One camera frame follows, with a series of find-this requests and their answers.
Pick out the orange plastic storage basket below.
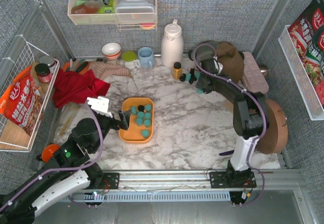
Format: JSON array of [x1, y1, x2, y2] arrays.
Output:
[[118, 97, 154, 144]]

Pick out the green capsule with number 3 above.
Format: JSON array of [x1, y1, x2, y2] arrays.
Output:
[[136, 118, 143, 126]]

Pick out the green capsule with chinese text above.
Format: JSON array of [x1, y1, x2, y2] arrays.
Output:
[[137, 111, 145, 119]]

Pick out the black coffee capsule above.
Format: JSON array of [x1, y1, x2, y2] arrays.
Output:
[[138, 105, 145, 111]]

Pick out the green capsule late added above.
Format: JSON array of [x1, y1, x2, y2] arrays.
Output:
[[141, 130, 150, 138]]

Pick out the green capsule number 3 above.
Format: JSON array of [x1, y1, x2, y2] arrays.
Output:
[[145, 104, 152, 112]]

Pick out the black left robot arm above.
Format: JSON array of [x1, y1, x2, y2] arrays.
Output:
[[1, 110, 131, 223]]

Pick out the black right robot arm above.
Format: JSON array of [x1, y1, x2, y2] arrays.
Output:
[[194, 60, 267, 185]]

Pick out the brown cloth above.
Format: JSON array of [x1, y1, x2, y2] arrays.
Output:
[[216, 42, 245, 83]]

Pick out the steel pot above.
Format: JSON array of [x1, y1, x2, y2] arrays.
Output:
[[195, 40, 221, 61]]

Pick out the yellow bottle black cap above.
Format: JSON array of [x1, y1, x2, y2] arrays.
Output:
[[172, 62, 182, 80]]

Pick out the pink ice cube tray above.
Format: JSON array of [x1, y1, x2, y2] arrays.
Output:
[[242, 52, 269, 94]]

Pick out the white thermos jug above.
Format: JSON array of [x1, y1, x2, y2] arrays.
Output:
[[161, 19, 184, 68]]

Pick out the striped pink cloth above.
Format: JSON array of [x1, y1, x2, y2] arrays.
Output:
[[89, 61, 132, 80]]

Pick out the red cloth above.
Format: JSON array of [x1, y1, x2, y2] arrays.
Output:
[[52, 69, 110, 108]]

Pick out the green lidded cup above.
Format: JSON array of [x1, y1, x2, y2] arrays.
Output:
[[122, 51, 140, 69]]

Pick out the blue mug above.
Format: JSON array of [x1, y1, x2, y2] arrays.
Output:
[[138, 47, 155, 68]]

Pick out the white orange striped bowl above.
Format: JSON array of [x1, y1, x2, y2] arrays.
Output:
[[102, 43, 121, 59]]

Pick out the orange round lid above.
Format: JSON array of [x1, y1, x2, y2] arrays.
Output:
[[41, 144, 60, 163]]

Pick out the round wooden board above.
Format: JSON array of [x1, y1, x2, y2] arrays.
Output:
[[256, 99, 288, 155]]

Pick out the red jam jar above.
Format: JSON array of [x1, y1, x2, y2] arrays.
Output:
[[34, 63, 52, 84]]

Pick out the orange snack bag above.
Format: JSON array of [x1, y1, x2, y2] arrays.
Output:
[[1, 66, 43, 136]]

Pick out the clear plastic food containers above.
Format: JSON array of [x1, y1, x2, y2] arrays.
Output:
[[115, 0, 155, 24]]

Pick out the red noodle package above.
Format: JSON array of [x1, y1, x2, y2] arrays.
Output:
[[288, 0, 323, 104]]

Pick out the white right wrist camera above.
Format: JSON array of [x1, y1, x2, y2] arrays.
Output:
[[213, 56, 223, 74]]

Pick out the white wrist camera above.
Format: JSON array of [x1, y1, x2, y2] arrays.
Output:
[[213, 56, 223, 74], [87, 96, 113, 118]]

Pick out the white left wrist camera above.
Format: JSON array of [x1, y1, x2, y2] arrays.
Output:
[[87, 96, 113, 118]]

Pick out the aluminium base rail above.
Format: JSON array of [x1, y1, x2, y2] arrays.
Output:
[[27, 169, 304, 191]]

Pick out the white wire wall basket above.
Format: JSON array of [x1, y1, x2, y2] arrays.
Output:
[[1, 35, 60, 152]]

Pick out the cream wall rack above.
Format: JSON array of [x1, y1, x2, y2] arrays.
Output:
[[67, 0, 157, 30]]

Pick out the white side wall rack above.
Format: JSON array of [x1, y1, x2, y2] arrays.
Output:
[[278, 25, 323, 121]]

